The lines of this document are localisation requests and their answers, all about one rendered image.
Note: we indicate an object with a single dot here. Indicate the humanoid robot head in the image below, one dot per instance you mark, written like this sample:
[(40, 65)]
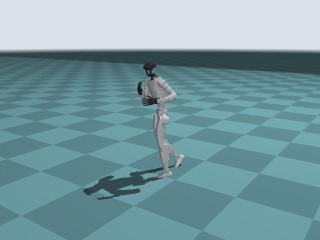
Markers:
[(149, 66)]

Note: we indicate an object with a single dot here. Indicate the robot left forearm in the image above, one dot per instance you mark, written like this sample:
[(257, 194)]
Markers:
[(168, 98)]

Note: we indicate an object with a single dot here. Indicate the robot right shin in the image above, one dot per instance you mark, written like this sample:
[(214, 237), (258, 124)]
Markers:
[(172, 152)]

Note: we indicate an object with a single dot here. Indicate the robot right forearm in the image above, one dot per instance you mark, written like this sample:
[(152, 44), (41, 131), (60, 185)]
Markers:
[(142, 96)]

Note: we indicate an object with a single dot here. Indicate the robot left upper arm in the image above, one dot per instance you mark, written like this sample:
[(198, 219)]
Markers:
[(163, 84)]

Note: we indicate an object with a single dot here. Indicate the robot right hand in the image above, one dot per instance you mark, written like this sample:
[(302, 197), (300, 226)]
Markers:
[(139, 89)]

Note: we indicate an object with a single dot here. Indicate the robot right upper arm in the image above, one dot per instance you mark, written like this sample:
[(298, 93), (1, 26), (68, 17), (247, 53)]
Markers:
[(146, 90)]

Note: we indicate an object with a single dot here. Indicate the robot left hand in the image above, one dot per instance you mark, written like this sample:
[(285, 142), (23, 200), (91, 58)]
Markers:
[(149, 101)]

